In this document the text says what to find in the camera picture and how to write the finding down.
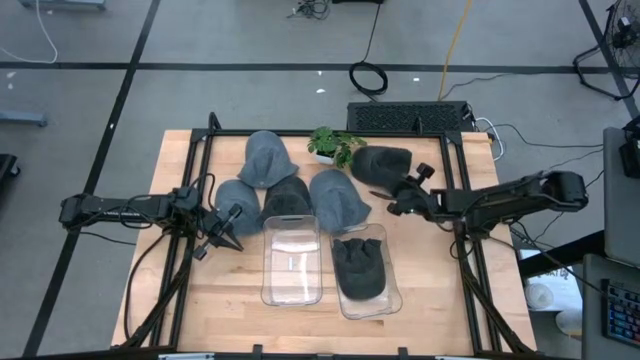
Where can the grey furniture foot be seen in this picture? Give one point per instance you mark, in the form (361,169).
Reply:
(60,4)
(22,118)

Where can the computer keyboard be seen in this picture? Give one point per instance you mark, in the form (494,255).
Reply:
(625,315)

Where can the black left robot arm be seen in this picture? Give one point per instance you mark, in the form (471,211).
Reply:
(125,206)

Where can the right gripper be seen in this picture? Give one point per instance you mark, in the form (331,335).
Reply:
(412,197)

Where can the black angled bar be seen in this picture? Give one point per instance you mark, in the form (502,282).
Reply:
(550,262)

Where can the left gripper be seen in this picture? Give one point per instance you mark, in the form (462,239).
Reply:
(220,225)

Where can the black computer tower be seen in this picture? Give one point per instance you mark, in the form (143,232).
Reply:
(400,117)

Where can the light grey hat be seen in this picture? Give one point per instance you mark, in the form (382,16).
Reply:
(337,200)
(237,200)
(266,160)

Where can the white paper roll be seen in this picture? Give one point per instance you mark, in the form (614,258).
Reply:
(539,296)

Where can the grey desk with keyboard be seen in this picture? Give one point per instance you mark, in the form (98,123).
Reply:
(592,310)

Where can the white cardboard box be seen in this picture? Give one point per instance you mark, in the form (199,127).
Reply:
(565,285)

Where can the clear plastic bin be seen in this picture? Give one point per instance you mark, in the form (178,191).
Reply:
(370,309)
(291,280)

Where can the black furniture base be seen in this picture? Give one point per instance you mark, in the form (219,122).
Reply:
(7,167)

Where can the large computer monitor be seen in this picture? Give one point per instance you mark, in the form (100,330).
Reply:
(631,155)

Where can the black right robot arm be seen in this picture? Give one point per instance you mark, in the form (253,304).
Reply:
(500,200)

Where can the black floor fan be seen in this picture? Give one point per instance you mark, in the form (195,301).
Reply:
(622,25)

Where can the black aluminium frame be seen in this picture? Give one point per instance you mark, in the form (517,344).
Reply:
(225,133)

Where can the green plant in white pot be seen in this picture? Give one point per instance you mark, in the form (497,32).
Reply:
(330,142)

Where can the dark grey hat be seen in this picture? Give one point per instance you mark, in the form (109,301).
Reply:
(377,165)
(359,270)
(286,197)

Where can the white round object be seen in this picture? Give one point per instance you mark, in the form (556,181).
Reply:
(570,322)

